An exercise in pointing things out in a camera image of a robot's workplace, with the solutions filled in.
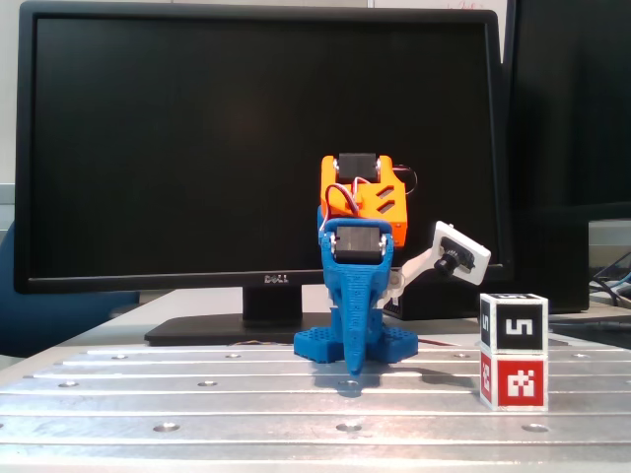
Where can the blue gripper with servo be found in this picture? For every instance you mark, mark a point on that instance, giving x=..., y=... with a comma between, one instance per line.
x=356, y=282

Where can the black cube with white marker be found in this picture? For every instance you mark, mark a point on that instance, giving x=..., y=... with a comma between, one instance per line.
x=520, y=327

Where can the blue orange robot arm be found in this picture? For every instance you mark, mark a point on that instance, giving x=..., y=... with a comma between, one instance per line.
x=392, y=226

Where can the red cube with white marker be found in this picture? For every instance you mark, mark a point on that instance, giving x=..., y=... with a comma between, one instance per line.
x=517, y=384

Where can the black Dell monitor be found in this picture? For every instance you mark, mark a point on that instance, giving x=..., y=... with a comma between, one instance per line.
x=172, y=148

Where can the black monitor without logo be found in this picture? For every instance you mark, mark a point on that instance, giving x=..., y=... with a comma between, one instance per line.
x=567, y=98

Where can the aluminium slotted base plate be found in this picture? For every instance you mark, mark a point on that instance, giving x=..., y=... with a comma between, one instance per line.
x=197, y=394

